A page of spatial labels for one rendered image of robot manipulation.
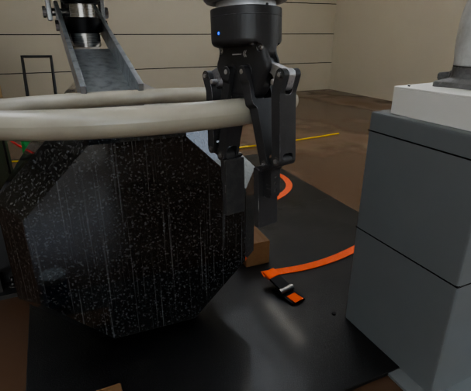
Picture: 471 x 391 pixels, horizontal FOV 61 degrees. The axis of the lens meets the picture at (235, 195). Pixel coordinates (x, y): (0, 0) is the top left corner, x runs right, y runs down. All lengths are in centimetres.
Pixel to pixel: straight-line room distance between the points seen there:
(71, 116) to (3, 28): 612
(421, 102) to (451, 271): 46
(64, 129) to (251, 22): 20
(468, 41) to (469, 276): 62
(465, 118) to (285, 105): 79
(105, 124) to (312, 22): 758
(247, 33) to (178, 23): 641
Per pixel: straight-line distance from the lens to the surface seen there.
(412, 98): 126
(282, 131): 41
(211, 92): 49
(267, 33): 43
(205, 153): 124
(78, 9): 125
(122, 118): 40
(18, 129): 44
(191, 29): 689
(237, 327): 156
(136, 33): 666
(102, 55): 115
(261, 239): 188
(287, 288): 172
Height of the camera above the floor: 103
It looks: 22 degrees down
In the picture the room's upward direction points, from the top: straight up
